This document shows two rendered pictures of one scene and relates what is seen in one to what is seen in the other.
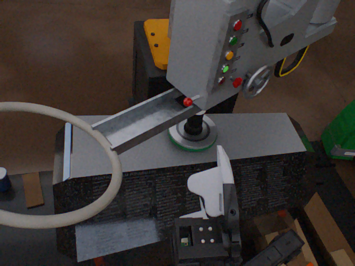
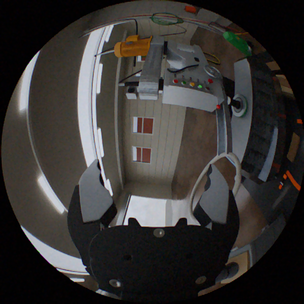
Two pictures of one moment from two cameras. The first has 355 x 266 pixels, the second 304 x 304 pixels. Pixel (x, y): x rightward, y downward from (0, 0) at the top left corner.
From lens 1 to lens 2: 0.51 m
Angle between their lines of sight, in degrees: 62
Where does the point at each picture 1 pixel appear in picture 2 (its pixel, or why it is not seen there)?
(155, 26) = not seen: hidden behind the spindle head
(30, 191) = not seen: hidden behind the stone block
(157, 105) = (221, 120)
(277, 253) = not seen: outside the picture
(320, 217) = (273, 65)
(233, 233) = (83, 253)
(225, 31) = (177, 86)
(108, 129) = (222, 148)
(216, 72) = (200, 91)
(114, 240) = (267, 163)
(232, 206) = (72, 215)
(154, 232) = (272, 144)
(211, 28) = (179, 92)
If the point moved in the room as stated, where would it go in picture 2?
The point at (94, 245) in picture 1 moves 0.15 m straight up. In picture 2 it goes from (264, 172) to (257, 173)
